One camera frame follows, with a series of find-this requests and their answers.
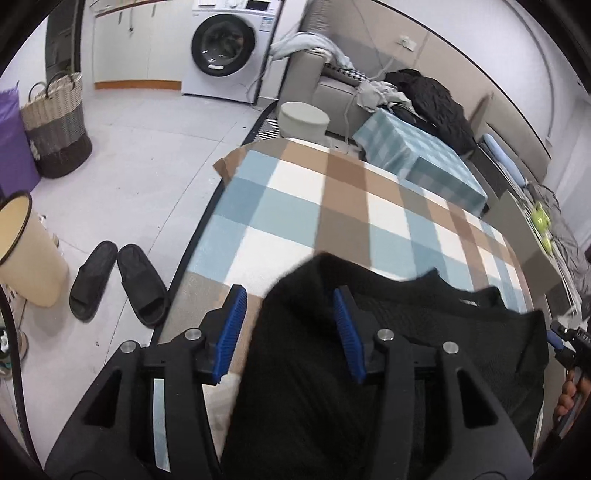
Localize small beige cabinet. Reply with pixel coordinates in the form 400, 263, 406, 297
482, 189, 564, 291

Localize black door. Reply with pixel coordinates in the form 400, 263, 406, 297
45, 0, 84, 86

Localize white charging cable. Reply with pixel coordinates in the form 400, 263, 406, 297
342, 55, 402, 141

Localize green plush toy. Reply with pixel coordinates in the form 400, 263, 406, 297
531, 205, 555, 254

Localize woven laundry basket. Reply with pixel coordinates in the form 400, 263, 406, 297
21, 71, 93, 179

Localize black knit sweater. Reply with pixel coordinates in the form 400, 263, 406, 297
221, 251, 550, 480

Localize black slipper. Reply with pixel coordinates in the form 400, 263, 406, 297
69, 241, 118, 321
117, 244, 169, 328

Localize light grey blanket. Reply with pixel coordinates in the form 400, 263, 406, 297
269, 32, 356, 70

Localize striped floor mat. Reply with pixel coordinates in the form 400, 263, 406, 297
249, 104, 289, 141

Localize white round stool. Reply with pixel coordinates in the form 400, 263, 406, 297
279, 102, 331, 144

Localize houndstooth cushion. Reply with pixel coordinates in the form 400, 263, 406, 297
323, 64, 370, 84

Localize beige trash bin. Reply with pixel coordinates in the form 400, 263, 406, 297
0, 191, 70, 308

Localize blue pillow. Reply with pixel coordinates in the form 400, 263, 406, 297
482, 134, 529, 185

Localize blue checkered side table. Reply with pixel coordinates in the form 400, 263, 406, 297
353, 110, 489, 215

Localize beige sofa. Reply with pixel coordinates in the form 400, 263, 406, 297
281, 48, 393, 139

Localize white base cabinet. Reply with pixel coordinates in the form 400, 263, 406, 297
92, 0, 195, 90

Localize black puffy jacket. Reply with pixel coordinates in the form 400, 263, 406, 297
385, 68, 476, 153

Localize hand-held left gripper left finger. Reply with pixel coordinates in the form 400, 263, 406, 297
44, 284, 247, 474

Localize black cable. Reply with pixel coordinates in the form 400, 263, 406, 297
0, 284, 40, 467

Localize pale grey garment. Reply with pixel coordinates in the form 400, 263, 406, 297
355, 80, 411, 112

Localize purple bag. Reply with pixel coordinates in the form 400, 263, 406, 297
0, 88, 41, 197

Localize brown blue plaid tablecloth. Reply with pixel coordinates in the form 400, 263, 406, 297
152, 137, 536, 472

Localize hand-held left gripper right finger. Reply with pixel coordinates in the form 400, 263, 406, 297
332, 285, 534, 474

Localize person's right hand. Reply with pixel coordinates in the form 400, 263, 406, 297
553, 362, 591, 425

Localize white washing machine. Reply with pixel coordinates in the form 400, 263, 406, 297
181, 0, 283, 103

